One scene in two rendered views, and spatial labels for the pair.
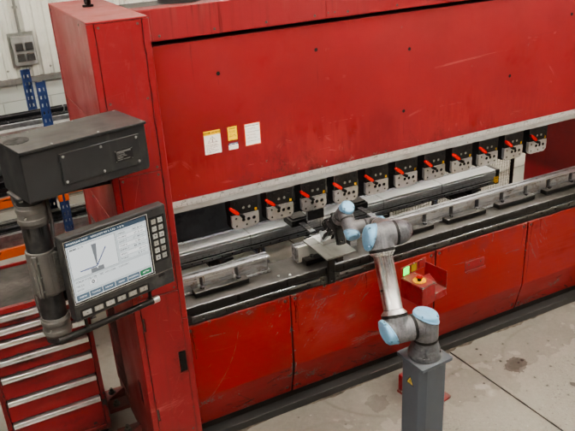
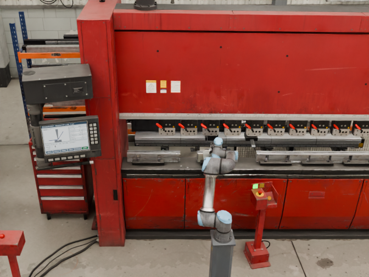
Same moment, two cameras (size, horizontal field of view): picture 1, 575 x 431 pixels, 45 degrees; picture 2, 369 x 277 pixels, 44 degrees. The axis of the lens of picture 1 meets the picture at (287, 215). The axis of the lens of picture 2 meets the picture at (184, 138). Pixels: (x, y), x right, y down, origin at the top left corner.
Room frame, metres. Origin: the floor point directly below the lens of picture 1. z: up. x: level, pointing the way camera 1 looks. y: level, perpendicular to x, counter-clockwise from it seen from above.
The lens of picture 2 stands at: (-0.07, -1.41, 3.31)
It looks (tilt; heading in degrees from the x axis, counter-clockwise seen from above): 31 degrees down; 24
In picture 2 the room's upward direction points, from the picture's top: 1 degrees clockwise
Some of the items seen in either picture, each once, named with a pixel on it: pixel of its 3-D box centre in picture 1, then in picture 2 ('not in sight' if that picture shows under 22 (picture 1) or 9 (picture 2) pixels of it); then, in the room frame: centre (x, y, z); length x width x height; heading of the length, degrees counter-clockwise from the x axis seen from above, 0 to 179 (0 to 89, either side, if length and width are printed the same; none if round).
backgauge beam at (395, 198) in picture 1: (348, 211); (249, 139); (3.87, -0.38, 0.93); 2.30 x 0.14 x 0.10; 116
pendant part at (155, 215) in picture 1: (115, 257); (71, 137); (2.46, 0.70, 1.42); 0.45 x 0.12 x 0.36; 130
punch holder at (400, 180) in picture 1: (402, 170); (275, 126); (3.67, -0.67, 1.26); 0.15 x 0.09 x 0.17; 116
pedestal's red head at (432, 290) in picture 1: (423, 281); (263, 195); (3.27, -0.73, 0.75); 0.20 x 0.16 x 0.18; 127
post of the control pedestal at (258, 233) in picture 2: not in sight; (260, 226); (3.27, -0.73, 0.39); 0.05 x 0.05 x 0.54; 37
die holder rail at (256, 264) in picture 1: (225, 273); (154, 156); (3.18, 0.35, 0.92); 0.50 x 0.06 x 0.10; 116
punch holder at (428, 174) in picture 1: (430, 163); (297, 126); (3.76, -0.85, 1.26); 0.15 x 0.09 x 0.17; 116
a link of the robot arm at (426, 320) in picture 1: (423, 323); (223, 220); (2.58, -0.58, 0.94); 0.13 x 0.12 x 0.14; 105
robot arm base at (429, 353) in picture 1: (424, 345); (223, 232); (2.58, -0.59, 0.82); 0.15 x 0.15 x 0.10
